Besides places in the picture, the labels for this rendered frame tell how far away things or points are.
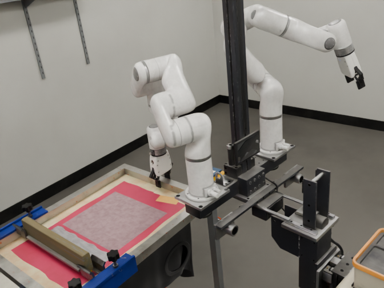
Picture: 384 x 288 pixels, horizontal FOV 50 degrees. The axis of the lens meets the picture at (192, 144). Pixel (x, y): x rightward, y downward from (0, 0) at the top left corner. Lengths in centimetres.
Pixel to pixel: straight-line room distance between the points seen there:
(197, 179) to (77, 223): 63
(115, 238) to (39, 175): 234
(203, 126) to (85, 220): 74
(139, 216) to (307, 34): 100
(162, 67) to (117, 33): 276
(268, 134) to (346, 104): 312
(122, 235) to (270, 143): 72
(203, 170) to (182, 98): 26
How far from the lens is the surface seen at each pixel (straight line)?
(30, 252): 180
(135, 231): 173
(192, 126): 138
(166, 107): 140
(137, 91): 161
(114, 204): 193
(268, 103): 171
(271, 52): 506
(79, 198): 201
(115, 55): 429
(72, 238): 179
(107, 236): 174
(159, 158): 188
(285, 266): 293
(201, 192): 151
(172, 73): 148
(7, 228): 191
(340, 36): 177
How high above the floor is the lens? 197
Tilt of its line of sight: 26 degrees down
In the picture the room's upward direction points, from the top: 7 degrees counter-clockwise
